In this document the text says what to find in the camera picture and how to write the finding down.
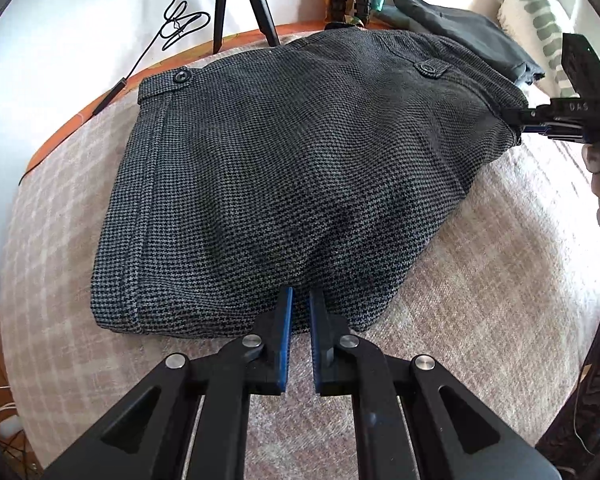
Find dark grey folded garment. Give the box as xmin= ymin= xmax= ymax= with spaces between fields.
xmin=380 ymin=0 xmax=546 ymax=88

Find pink checked blanket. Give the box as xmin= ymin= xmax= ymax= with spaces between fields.
xmin=0 ymin=35 xmax=600 ymax=480

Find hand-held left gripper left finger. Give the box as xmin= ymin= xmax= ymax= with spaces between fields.
xmin=41 ymin=287 xmax=295 ymax=480

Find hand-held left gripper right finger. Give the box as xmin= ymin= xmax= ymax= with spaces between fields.
xmin=308 ymin=288 xmax=563 ymax=480

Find green patterned white pillow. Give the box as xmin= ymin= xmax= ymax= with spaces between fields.
xmin=497 ymin=0 xmax=590 ymax=99

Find black tripod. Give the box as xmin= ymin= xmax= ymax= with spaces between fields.
xmin=212 ymin=0 xmax=282 ymax=55

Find black cable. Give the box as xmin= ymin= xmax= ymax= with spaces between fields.
xmin=19 ymin=0 xmax=212 ymax=186

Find white cables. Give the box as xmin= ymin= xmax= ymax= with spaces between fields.
xmin=0 ymin=385 xmax=23 ymax=441

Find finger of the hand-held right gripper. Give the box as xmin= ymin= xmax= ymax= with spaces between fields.
xmin=501 ymin=105 xmax=551 ymax=134

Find grey houndstooth pants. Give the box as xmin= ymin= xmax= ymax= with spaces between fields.
xmin=90 ymin=26 xmax=530 ymax=337

